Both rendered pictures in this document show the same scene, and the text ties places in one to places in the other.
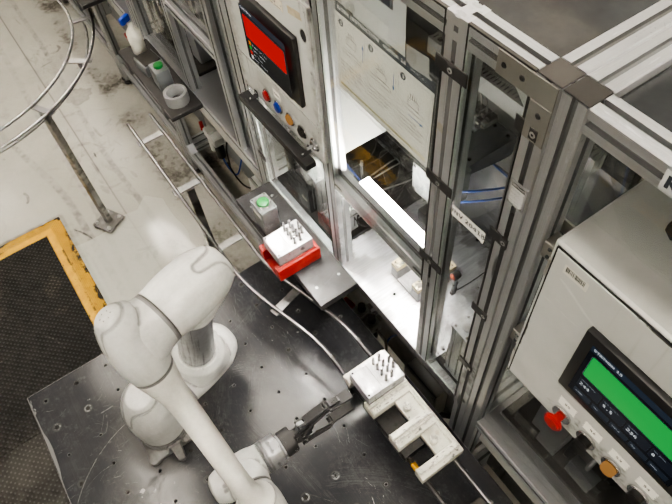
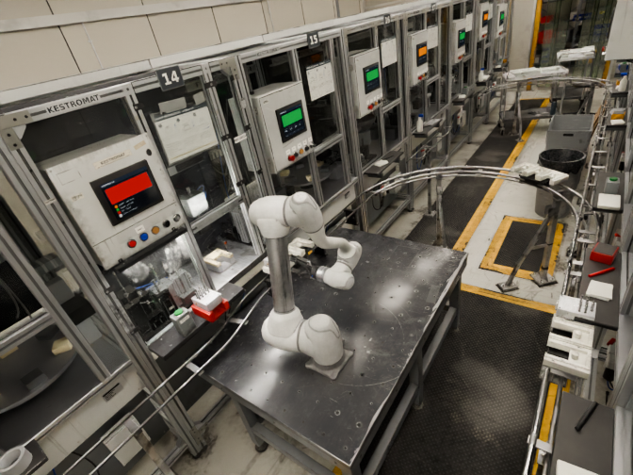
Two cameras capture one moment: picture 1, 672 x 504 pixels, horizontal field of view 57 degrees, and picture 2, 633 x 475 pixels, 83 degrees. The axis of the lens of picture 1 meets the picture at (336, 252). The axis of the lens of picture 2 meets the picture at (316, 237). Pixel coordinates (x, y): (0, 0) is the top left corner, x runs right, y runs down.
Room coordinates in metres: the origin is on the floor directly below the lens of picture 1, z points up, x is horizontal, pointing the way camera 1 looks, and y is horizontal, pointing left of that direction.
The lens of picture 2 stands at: (1.05, 1.75, 2.11)
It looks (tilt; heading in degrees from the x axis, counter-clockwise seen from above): 31 degrees down; 251
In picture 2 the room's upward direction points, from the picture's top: 12 degrees counter-clockwise
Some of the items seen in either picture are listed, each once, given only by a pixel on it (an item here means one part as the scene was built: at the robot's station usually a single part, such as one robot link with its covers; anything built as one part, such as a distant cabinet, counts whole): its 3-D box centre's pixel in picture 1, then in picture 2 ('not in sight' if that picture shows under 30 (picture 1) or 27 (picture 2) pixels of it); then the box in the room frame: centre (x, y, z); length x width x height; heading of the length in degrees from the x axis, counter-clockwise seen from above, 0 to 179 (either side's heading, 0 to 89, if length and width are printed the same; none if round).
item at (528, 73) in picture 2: not in sight; (531, 99); (-4.29, -2.27, 0.48); 0.88 x 0.56 x 0.96; 137
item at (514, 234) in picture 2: not in sight; (524, 244); (-1.60, -0.12, 0.01); 1.00 x 0.55 x 0.01; 29
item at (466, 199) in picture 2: not in sight; (499, 148); (-3.37, -1.99, 0.01); 5.85 x 0.59 x 0.01; 29
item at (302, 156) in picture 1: (276, 125); (152, 246); (1.28, 0.12, 1.37); 0.36 x 0.04 x 0.04; 29
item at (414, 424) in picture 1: (400, 416); (290, 259); (0.61, -0.13, 0.84); 0.36 x 0.14 x 0.10; 29
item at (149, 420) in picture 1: (153, 405); (321, 336); (0.72, 0.59, 0.85); 0.18 x 0.16 x 0.22; 136
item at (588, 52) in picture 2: not in sight; (572, 78); (-5.60, -2.55, 0.48); 0.84 x 0.58 x 0.97; 37
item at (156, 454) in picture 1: (166, 429); (331, 353); (0.70, 0.59, 0.71); 0.22 x 0.18 x 0.06; 29
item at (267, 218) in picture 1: (268, 212); (182, 320); (1.30, 0.21, 0.97); 0.08 x 0.08 x 0.12; 29
